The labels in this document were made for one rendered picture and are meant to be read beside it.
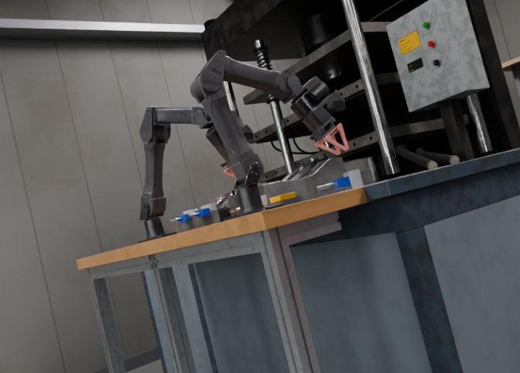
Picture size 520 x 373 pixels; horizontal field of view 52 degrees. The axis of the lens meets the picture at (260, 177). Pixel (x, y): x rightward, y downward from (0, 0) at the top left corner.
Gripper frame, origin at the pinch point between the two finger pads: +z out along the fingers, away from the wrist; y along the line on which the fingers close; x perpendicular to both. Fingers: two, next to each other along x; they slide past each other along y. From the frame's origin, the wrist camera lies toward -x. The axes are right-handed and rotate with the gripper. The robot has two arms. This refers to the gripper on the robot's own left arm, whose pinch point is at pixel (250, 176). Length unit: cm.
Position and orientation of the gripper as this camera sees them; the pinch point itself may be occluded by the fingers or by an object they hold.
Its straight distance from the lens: 176.7
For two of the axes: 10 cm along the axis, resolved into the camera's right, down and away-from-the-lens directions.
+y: -4.8, 1.9, 8.6
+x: -6.2, 6.2, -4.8
